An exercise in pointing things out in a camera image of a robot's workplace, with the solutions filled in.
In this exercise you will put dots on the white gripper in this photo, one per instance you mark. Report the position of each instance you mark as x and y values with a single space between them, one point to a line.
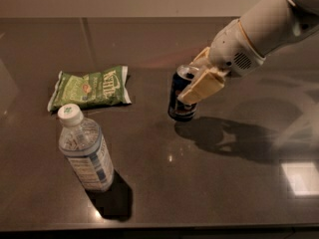
232 49

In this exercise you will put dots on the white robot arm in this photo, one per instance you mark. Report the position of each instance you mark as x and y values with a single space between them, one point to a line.
273 24

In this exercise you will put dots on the clear plastic water bottle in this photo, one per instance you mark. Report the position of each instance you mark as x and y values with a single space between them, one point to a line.
83 144

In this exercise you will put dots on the green kettle chips bag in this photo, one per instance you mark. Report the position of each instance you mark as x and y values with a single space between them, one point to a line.
100 89

